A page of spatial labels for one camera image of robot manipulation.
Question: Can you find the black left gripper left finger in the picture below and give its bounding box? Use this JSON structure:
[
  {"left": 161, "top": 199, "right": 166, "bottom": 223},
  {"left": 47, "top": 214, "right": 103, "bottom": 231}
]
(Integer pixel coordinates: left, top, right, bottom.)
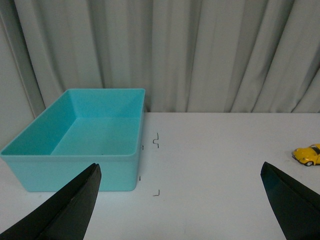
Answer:
[{"left": 0, "top": 163, "right": 102, "bottom": 240}]

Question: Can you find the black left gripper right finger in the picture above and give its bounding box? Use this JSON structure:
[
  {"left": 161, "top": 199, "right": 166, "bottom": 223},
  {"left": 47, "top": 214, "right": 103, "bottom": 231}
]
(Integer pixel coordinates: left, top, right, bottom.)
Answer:
[{"left": 260, "top": 162, "right": 320, "bottom": 240}]

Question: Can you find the yellow beetle toy car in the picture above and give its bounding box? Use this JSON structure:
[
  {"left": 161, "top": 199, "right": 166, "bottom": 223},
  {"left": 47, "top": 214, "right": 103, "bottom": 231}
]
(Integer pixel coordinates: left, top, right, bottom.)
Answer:
[{"left": 291, "top": 143, "right": 320, "bottom": 167}]

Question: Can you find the teal plastic storage bin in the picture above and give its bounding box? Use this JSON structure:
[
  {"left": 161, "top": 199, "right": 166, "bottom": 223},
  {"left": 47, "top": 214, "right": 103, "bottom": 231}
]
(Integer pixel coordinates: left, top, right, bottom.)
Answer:
[{"left": 0, "top": 88, "right": 145, "bottom": 192}]

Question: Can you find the grey pleated curtain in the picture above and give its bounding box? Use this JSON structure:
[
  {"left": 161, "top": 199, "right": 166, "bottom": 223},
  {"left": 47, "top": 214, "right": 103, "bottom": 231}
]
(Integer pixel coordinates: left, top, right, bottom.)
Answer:
[{"left": 0, "top": 0, "right": 320, "bottom": 146}]

